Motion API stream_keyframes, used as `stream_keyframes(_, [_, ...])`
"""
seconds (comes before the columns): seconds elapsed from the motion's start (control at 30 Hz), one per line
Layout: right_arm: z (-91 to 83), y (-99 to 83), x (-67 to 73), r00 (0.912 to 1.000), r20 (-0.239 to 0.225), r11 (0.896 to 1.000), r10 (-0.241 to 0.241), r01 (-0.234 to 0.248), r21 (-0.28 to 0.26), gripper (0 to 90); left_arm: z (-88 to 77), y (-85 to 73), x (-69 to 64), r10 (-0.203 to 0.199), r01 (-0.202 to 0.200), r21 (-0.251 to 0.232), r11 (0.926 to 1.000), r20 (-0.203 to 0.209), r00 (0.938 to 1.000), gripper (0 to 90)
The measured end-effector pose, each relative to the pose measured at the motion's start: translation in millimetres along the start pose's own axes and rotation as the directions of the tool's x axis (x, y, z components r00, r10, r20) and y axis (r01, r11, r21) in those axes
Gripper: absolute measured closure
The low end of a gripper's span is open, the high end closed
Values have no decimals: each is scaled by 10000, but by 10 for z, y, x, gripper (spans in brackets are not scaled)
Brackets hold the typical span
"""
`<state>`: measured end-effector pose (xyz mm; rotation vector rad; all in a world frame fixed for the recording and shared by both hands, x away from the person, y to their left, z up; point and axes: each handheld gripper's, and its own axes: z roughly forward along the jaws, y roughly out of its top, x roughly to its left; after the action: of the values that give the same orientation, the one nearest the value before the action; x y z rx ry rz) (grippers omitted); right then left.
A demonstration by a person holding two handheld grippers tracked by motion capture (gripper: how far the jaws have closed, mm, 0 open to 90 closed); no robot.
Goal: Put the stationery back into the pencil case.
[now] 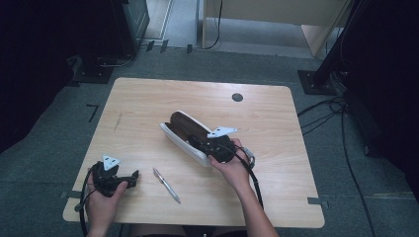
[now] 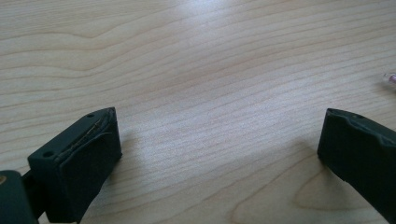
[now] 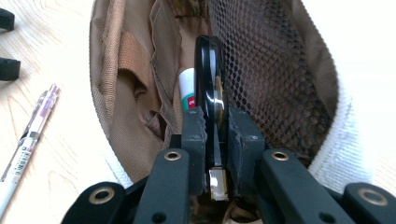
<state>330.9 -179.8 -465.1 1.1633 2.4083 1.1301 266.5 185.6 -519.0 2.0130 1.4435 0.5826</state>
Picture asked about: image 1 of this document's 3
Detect black hanging cable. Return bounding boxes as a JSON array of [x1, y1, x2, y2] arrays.
[[203, 0, 224, 50]]

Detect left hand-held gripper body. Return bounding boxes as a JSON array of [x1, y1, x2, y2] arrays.
[[91, 155, 134, 198]]

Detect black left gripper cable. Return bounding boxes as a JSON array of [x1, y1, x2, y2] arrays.
[[74, 163, 100, 237]]

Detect black cabinet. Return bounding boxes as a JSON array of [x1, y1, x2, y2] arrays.
[[70, 0, 151, 85]]

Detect silver pen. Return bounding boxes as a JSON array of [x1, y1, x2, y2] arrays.
[[152, 167, 182, 204]]

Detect grey tape strip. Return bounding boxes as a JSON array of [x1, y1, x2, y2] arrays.
[[306, 196, 331, 209], [59, 190, 82, 200]]

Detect person's right hand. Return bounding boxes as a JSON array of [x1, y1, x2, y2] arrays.
[[208, 137, 252, 196]]

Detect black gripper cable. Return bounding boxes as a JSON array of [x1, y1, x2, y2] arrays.
[[74, 163, 100, 237], [226, 143, 265, 210]]

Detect white pencil case brown lining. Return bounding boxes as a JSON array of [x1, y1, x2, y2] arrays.
[[159, 110, 231, 168]]

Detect black floor cables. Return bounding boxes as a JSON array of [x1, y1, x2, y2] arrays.
[[296, 70, 378, 237]]

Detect dark curtain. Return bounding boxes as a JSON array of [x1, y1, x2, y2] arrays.
[[0, 0, 83, 155], [340, 0, 419, 201]]

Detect person's left hand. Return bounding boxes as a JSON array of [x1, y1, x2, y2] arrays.
[[85, 180, 129, 232]]

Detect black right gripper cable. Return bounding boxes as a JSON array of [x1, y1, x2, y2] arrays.
[[226, 143, 265, 210]]

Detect light wooden desk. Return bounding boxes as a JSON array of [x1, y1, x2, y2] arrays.
[[201, 0, 351, 59]]

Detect black metal stand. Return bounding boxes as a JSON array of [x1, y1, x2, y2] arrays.
[[297, 0, 367, 97]]

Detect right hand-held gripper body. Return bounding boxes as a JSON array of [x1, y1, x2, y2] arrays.
[[197, 125, 238, 164]]

